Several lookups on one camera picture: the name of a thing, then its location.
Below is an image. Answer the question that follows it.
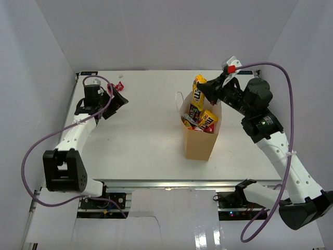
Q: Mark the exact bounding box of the yellow M&M's packet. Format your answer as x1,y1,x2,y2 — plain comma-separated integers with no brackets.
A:
198,109,219,130
191,74,207,111

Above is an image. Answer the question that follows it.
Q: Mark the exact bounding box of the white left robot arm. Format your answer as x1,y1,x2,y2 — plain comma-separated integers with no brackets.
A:
43,84,128,208

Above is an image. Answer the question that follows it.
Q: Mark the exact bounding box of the grey Himalaya candy packet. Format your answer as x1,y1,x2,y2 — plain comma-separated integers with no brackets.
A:
182,114,196,127

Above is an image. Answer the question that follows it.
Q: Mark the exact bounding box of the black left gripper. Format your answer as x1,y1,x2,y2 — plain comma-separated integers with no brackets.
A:
97,85,127,119

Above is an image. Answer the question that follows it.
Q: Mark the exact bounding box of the dark label table corner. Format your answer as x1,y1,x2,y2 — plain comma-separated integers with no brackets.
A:
80,71,98,76
237,70,253,75

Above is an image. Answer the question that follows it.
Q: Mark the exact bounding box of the dark label right table corner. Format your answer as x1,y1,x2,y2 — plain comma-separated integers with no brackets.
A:
237,70,253,75

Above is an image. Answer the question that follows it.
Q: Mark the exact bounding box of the orange Skittles snack bag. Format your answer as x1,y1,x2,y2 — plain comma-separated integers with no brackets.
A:
187,126,203,132

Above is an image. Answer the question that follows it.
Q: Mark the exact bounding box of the dark label left table corner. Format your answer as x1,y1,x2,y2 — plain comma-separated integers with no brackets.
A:
80,71,98,76

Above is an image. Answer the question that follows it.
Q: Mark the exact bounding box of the aluminium front rail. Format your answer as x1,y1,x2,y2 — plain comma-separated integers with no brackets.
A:
46,178,248,190

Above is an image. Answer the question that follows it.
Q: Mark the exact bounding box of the brown paper bag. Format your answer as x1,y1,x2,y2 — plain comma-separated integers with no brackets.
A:
175,91,222,161

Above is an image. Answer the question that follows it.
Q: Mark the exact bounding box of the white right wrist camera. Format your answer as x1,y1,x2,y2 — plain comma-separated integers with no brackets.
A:
222,56,242,86

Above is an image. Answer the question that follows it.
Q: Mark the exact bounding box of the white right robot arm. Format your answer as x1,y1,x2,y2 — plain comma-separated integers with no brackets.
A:
197,73,332,230

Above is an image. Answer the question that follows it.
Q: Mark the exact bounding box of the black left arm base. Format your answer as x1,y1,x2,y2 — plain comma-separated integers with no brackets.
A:
79,193,126,211

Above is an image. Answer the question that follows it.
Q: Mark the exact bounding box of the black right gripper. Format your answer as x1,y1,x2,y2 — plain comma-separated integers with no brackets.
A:
197,72,253,117

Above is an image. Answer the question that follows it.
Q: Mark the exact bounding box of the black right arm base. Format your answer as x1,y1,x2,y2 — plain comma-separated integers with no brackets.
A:
213,191,263,212

